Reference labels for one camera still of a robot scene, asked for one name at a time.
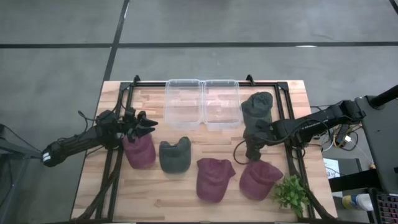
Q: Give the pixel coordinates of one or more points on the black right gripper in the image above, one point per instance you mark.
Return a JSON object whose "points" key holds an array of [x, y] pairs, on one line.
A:
{"points": [[259, 132]]}

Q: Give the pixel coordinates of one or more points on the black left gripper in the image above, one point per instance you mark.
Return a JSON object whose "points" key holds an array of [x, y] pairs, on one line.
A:
{"points": [[128, 124]]}

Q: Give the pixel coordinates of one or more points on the maroon cap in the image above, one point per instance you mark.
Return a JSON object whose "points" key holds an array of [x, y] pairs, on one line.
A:
{"points": [[141, 154], [213, 180], [258, 182]]}

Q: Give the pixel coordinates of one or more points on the dark green cap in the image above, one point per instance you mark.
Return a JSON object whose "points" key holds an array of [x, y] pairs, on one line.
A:
{"points": [[174, 158], [258, 104]]}

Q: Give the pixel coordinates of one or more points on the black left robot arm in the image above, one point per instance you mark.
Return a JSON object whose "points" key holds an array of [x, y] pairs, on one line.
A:
{"points": [[74, 141]]}

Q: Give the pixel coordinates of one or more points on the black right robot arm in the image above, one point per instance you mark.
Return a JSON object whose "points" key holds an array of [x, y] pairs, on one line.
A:
{"points": [[311, 123]]}

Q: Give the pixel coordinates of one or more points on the clear plastic bin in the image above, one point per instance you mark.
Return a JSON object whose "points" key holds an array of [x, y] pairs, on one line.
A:
{"points": [[183, 102], [222, 105]]}

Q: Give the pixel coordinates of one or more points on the green artificial plant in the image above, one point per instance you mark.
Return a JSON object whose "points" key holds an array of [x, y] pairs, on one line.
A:
{"points": [[290, 193]]}

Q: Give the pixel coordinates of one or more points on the white paper sheet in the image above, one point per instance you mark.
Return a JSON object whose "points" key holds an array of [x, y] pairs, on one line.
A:
{"points": [[329, 165]]}

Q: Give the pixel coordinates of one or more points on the white power plug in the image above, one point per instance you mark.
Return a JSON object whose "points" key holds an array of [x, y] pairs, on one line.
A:
{"points": [[347, 138]]}

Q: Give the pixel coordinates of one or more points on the black flat bar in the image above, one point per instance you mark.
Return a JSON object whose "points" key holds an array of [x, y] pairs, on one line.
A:
{"points": [[354, 180]]}

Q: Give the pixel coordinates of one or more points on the white and yellow bottle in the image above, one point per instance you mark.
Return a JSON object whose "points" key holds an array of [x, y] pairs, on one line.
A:
{"points": [[360, 201]]}

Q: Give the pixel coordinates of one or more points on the black metal cart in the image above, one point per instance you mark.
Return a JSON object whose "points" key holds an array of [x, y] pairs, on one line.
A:
{"points": [[25, 152]]}

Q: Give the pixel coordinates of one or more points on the dark grey cabinet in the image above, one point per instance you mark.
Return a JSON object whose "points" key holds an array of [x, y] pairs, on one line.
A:
{"points": [[382, 140]]}

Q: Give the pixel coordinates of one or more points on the black pole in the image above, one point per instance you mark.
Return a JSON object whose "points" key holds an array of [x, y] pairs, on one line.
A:
{"points": [[385, 96]]}

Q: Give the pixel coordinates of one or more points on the backlit keyboard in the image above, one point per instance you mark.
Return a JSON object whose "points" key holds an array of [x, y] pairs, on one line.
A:
{"points": [[388, 208]]}

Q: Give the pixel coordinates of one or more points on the black metal table frame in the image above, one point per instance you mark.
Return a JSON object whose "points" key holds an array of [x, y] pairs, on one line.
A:
{"points": [[149, 84]]}

